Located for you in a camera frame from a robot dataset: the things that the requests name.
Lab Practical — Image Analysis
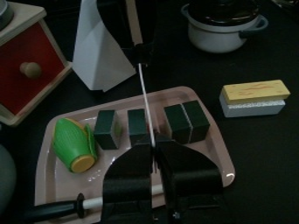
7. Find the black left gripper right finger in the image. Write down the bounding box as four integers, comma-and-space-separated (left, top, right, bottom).
154, 134, 227, 224

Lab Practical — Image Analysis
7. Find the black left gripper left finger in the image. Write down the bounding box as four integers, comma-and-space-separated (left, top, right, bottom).
99, 134, 155, 224

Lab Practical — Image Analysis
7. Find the toy knife with black handle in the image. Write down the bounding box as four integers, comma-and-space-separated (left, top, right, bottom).
97, 0, 158, 149

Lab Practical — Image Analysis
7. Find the dark green sushi roll piece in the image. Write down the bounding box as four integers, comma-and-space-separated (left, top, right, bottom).
163, 103, 194, 145
93, 109, 125, 151
126, 108, 153, 147
182, 99, 211, 144

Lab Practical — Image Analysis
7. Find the toy egg nigiri sushi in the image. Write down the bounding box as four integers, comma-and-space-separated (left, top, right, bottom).
219, 79, 293, 119

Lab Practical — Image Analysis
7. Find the green toy corn piece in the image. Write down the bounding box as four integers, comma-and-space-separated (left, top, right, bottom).
51, 117, 99, 174

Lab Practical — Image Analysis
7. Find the pink plastic tray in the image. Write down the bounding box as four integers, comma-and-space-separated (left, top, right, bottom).
34, 85, 237, 224

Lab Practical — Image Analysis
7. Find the grey green rounded object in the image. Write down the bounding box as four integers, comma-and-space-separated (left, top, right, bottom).
0, 143, 18, 217

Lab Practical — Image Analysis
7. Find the white folded paper carton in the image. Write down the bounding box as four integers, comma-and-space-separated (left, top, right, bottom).
71, 0, 138, 93

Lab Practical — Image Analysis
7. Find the red wooden toy coffee grinder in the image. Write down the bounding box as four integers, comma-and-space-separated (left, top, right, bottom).
0, 0, 74, 128

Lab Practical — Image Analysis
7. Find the white toy cooking pot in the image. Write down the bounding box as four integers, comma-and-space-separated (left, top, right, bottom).
181, 3, 270, 54

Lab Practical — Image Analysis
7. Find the black pot lid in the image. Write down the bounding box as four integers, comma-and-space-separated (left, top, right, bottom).
187, 0, 262, 26

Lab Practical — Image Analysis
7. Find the black handled white honing rod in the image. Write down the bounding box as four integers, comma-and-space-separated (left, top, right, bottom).
23, 183, 166, 223

